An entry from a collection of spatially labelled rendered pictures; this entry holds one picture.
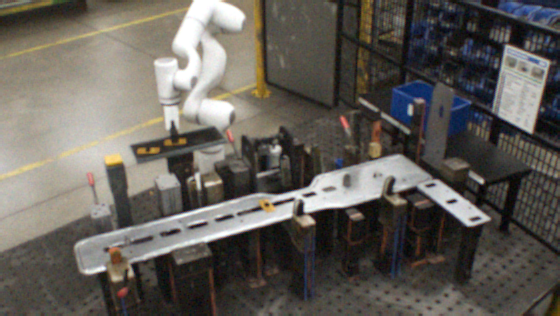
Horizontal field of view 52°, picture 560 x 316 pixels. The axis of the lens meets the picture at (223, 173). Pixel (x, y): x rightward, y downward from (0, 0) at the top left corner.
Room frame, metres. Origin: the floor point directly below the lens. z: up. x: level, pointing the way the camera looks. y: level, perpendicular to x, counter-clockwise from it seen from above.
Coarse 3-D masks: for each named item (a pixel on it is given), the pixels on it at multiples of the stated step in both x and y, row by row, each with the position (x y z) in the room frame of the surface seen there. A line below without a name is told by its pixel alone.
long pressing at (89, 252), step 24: (360, 168) 1.95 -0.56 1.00; (384, 168) 1.94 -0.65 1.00; (408, 168) 1.93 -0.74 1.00; (336, 192) 1.79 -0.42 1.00; (360, 192) 1.78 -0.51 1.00; (192, 216) 1.71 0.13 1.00; (216, 216) 1.69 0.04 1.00; (240, 216) 1.68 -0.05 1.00; (264, 216) 1.67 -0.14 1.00; (288, 216) 1.67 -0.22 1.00; (96, 240) 1.60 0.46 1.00; (120, 240) 1.59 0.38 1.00; (168, 240) 1.57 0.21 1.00; (192, 240) 1.56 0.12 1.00; (96, 264) 1.47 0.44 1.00
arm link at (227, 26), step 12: (204, 0) 2.24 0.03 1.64; (216, 0) 2.30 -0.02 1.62; (192, 12) 2.19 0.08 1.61; (204, 12) 2.20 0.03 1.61; (216, 12) 2.26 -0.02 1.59; (228, 12) 2.30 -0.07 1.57; (240, 12) 2.33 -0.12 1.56; (204, 24) 2.17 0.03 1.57; (216, 24) 2.28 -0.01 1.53; (228, 24) 2.28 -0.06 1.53; (240, 24) 2.30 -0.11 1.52
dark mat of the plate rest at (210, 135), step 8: (184, 136) 2.04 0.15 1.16; (192, 136) 2.03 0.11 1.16; (200, 136) 2.03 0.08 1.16; (208, 136) 2.02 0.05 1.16; (216, 136) 2.02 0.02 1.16; (144, 144) 1.99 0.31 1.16; (152, 144) 1.99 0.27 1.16; (160, 144) 1.98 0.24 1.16; (184, 144) 1.97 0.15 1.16; (192, 144) 1.96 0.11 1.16; (200, 144) 1.96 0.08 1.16; (136, 152) 1.93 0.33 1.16; (160, 152) 1.92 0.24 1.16; (168, 152) 1.91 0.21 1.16
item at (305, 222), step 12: (300, 216) 1.60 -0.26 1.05; (300, 228) 1.56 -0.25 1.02; (312, 228) 1.55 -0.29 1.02; (300, 240) 1.56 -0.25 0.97; (312, 240) 1.55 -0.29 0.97; (300, 252) 1.55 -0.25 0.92; (312, 252) 1.56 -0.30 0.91; (300, 264) 1.56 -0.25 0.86; (312, 264) 1.55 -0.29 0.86; (300, 276) 1.55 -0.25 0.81; (312, 276) 1.55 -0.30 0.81; (288, 288) 1.61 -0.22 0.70; (300, 288) 1.55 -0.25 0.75; (312, 288) 1.55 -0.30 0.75
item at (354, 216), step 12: (348, 216) 1.66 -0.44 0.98; (360, 216) 1.65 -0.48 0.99; (348, 228) 1.65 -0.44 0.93; (360, 228) 1.63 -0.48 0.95; (348, 240) 1.65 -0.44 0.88; (360, 240) 1.63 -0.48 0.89; (348, 252) 1.65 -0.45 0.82; (348, 264) 1.64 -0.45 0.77; (348, 276) 1.63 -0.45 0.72; (360, 276) 1.64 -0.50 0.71
